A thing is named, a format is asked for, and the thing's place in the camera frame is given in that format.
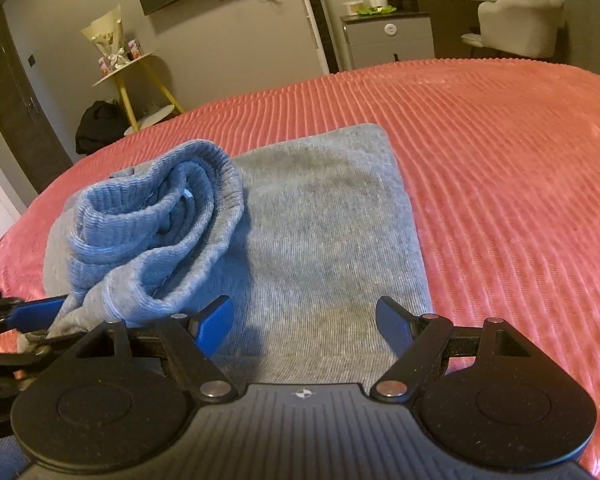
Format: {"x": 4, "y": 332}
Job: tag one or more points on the grey nightstand cabinet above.
{"x": 382, "y": 39}

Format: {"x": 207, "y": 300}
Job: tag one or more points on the dark wooden door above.
{"x": 23, "y": 124}

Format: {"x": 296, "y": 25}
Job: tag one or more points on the yellow leg side table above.
{"x": 143, "y": 94}

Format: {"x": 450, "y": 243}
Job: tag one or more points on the cream wrapped flower bouquet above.
{"x": 107, "y": 35}

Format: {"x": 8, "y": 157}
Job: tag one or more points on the grey knit pants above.
{"x": 304, "y": 236}

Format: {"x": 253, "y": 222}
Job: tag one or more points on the pink ribbed bedspread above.
{"x": 501, "y": 160}

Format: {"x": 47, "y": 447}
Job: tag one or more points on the green tray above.
{"x": 375, "y": 11}

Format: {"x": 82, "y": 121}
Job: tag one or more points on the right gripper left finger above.
{"x": 187, "y": 343}

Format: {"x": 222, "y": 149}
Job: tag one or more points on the white fluffy chair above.
{"x": 526, "y": 28}

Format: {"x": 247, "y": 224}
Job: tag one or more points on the black bag on floor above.
{"x": 102, "y": 124}

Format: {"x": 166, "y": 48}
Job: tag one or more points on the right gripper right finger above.
{"x": 423, "y": 345}

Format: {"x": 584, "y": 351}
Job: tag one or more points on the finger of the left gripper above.
{"x": 18, "y": 317}
{"x": 17, "y": 371}

